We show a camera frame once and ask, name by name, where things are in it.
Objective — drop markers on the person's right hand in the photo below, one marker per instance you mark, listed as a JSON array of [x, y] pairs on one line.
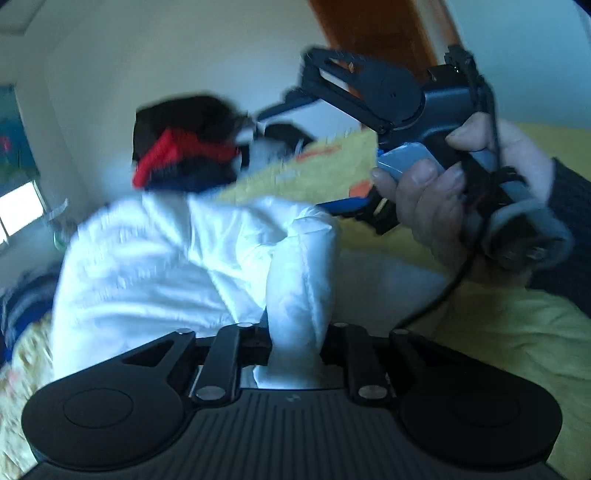
[[425, 207]]

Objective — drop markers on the lotus flower wall poster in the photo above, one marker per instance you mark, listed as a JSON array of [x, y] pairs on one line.
[[14, 134]]

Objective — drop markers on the window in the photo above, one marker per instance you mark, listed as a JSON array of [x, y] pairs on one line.
[[18, 212]]

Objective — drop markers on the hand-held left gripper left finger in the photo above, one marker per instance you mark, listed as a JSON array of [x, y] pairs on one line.
[[221, 364]]

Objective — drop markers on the yellow floral bed blanket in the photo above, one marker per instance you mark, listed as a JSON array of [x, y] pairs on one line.
[[508, 360]]

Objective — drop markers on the blue knit blanket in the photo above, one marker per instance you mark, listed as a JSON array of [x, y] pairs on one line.
[[23, 314]]

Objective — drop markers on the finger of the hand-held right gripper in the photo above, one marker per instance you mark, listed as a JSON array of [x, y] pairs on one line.
[[295, 104], [364, 205]]

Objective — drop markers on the person's right forearm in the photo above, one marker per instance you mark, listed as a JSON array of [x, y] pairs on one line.
[[568, 221]]

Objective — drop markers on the pile of dark clothes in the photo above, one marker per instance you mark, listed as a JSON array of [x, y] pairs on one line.
[[194, 138]]

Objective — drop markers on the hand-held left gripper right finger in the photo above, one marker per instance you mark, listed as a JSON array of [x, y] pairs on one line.
[[364, 364]]

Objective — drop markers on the white puffer jacket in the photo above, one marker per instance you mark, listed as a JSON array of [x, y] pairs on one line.
[[175, 258]]

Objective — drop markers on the brown wooden door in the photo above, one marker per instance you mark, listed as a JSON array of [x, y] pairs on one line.
[[374, 32]]

